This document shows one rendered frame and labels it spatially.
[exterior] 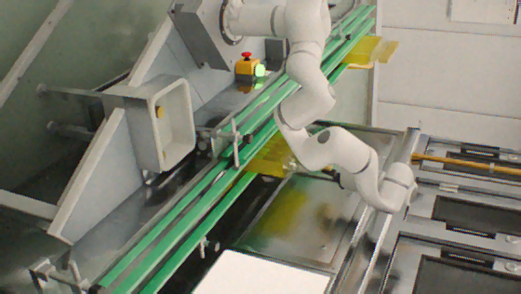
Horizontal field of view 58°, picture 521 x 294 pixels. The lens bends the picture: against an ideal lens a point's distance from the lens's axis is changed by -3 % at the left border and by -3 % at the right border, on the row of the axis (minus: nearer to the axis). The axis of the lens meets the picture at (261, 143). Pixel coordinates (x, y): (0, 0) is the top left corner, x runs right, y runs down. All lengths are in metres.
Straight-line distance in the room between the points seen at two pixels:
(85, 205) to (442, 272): 0.97
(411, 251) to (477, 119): 6.34
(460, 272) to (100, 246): 0.96
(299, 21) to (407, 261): 0.73
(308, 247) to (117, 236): 0.53
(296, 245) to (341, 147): 0.39
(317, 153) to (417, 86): 6.51
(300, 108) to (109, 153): 0.50
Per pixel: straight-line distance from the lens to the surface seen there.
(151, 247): 1.22
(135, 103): 1.28
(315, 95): 1.13
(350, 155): 1.18
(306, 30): 1.23
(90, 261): 1.19
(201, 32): 1.43
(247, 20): 1.44
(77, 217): 1.25
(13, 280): 1.57
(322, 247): 1.41
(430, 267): 1.45
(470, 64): 7.45
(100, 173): 1.28
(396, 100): 7.78
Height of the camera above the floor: 1.58
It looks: 23 degrees down
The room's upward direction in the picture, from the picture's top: 100 degrees clockwise
